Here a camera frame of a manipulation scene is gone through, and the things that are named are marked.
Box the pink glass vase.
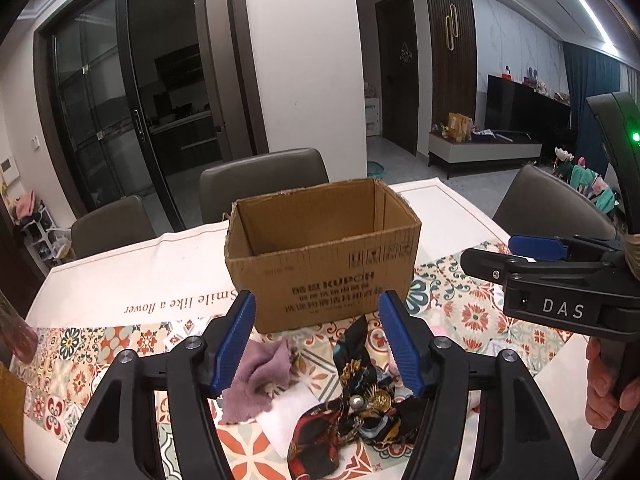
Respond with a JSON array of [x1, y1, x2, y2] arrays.
[[0, 290, 38, 361]]

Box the dark blue curtain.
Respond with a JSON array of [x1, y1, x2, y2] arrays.
[[562, 42, 623, 161]]

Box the white cloth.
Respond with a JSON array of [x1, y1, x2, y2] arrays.
[[257, 390, 313, 461]]

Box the yellow paper bags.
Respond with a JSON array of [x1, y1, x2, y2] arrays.
[[447, 112, 476, 141]]

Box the brown cardboard box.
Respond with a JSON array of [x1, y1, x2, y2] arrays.
[[223, 177, 422, 335]]

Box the black framed sliding glass door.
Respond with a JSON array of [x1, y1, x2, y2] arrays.
[[34, 0, 176, 231]]

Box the ceiling light strip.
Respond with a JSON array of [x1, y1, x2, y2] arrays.
[[545, 0, 621, 56]]

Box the grey dining chair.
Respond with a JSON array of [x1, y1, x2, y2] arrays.
[[492, 164, 618, 243], [199, 147, 331, 226], [70, 195, 158, 261]]

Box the person's right hand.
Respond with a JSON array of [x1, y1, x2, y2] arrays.
[[585, 337, 639, 431]]

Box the grey refrigerator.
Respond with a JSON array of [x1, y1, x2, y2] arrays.
[[194, 0, 236, 161]]

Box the purple fleece cloth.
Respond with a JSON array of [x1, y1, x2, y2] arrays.
[[220, 337, 296, 425]]

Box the white television cabinet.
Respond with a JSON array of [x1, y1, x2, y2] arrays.
[[428, 130, 543, 178]]

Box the dark wooden door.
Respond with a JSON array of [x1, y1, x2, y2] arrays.
[[375, 0, 418, 156]]

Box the colourful toy pile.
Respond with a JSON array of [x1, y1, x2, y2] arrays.
[[552, 147, 618, 216]]

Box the white shoe rack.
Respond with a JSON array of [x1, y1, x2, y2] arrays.
[[12, 192, 73, 266]]

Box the black television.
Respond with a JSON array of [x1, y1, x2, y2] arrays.
[[486, 74, 572, 133]]

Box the black patterned silk scarf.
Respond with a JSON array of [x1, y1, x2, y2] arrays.
[[287, 316, 426, 480]]

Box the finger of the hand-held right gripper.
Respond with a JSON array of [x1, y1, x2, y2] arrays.
[[460, 247, 538, 288], [508, 234, 626, 263]]

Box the dark slatted wall panel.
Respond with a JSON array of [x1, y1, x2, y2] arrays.
[[422, 0, 478, 108]]

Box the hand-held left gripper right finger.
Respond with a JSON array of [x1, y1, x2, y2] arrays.
[[378, 290, 581, 480]]

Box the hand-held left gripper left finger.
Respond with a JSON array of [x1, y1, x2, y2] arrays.
[[56, 290, 257, 480]]

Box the white drawer cabinet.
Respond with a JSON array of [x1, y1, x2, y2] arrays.
[[364, 97, 382, 137]]

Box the patterned tile print tablecloth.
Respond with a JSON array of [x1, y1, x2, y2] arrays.
[[10, 176, 601, 480]]

